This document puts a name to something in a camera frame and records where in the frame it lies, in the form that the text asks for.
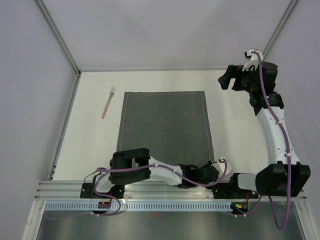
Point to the aluminium mounting rail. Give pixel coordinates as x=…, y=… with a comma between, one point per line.
x=141, y=191

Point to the left aluminium table edge rail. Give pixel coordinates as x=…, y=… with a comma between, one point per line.
x=63, y=128

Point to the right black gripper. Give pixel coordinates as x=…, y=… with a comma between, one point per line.
x=235, y=71

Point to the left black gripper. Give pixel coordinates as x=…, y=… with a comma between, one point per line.
x=209, y=164

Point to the grey cloth napkin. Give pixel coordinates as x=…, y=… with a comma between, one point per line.
x=174, y=126

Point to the white slotted cable duct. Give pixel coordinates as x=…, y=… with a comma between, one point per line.
x=143, y=206

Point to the pink handled fork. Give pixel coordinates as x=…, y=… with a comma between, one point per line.
x=111, y=95

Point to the back aluminium frame bar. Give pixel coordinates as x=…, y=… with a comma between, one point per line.
x=217, y=68

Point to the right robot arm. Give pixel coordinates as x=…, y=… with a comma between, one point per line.
x=285, y=174

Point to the aluminium frame post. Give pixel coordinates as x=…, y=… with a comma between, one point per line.
x=57, y=35
x=280, y=26

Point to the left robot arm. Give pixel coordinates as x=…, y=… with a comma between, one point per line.
x=136, y=165

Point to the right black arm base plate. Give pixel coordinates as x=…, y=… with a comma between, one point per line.
x=230, y=191

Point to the left aluminium frame post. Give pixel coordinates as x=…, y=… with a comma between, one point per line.
x=57, y=35

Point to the right aluminium frame post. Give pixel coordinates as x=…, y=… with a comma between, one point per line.
x=280, y=26

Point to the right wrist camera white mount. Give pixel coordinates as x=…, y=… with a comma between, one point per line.
x=253, y=56

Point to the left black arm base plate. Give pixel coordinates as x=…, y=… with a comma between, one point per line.
x=87, y=191

